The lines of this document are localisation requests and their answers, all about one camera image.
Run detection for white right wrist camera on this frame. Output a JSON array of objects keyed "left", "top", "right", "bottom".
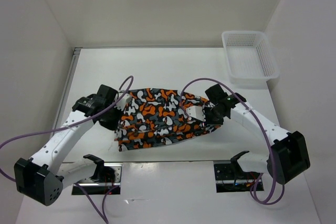
[{"left": 186, "top": 106, "right": 206, "bottom": 122}]

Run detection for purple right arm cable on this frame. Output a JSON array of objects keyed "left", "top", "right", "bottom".
[{"left": 180, "top": 78, "right": 286, "bottom": 205}]

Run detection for white plastic basket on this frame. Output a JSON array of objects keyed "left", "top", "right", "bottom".
[{"left": 222, "top": 30, "right": 279, "bottom": 85}]

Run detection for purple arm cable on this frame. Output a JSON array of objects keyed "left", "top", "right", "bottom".
[
  {"left": 180, "top": 78, "right": 286, "bottom": 205},
  {"left": 0, "top": 75, "right": 134, "bottom": 224}
]

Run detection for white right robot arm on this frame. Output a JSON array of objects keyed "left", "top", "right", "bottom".
[{"left": 205, "top": 84, "right": 311, "bottom": 185}]

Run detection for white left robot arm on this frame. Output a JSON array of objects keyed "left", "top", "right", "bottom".
[{"left": 14, "top": 85, "right": 130, "bottom": 206}]

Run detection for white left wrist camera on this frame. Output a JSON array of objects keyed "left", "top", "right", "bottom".
[{"left": 114, "top": 92, "right": 131, "bottom": 111}]

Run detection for orange camouflage shorts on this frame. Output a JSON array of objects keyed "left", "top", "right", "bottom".
[{"left": 114, "top": 88, "right": 222, "bottom": 152}]

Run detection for aluminium table edge rail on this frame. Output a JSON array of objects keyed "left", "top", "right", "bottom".
[{"left": 40, "top": 47, "right": 82, "bottom": 132}]

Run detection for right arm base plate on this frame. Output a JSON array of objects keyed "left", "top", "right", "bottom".
[{"left": 213, "top": 161, "right": 260, "bottom": 193}]

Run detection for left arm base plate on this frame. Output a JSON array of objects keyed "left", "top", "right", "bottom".
[{"left": 77, "top": 163, "right": 123, "bottom": 195}]

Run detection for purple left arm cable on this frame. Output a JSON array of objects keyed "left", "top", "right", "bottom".
[{"left": 0, "top": 75, "right": 134, "bottom": 224}]

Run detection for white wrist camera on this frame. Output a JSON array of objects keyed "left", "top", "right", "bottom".
[
  {"left": 114, "top": 92, "right": 131, "bottom": 111},
  {"left": 186, "top": 106, "right": 206, "bottom": 122}
]

